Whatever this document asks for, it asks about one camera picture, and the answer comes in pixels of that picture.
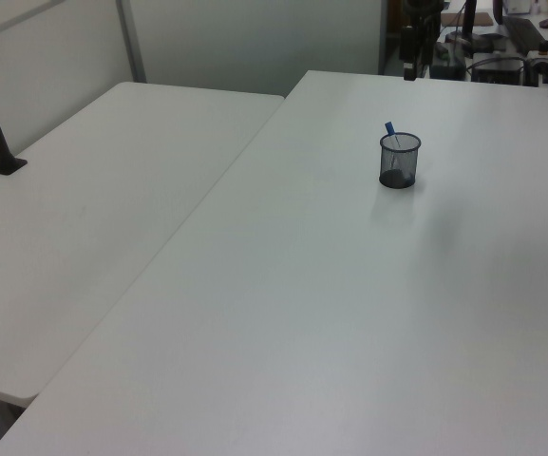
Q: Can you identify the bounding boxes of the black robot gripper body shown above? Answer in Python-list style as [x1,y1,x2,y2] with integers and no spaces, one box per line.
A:
[399,0,445,66]

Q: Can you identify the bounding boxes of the white marker with blue cap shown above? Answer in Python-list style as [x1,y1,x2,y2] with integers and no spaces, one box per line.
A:
[384,122,403,180]

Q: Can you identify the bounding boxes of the black and green device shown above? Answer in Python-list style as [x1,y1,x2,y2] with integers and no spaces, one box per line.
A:
[430,40,467,80]

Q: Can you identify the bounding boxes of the black monitor stand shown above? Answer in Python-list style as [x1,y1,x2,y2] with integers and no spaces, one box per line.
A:
[444,0,508,54]

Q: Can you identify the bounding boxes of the brown desk mat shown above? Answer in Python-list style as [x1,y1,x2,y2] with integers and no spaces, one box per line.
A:
[439,12,492,28]

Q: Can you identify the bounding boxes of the black equipment box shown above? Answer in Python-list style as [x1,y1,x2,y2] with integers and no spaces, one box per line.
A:
[471,51,539,87]

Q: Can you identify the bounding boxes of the black computer keyboard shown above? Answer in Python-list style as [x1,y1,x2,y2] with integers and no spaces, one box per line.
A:
[502,15,543,55]

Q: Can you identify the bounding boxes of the black wire mesh pen cup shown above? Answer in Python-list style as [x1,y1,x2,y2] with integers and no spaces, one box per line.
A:
[378,132,424,189]

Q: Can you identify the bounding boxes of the silver and black camera device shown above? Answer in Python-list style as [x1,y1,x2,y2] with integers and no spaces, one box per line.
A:
[523,40,548,73]

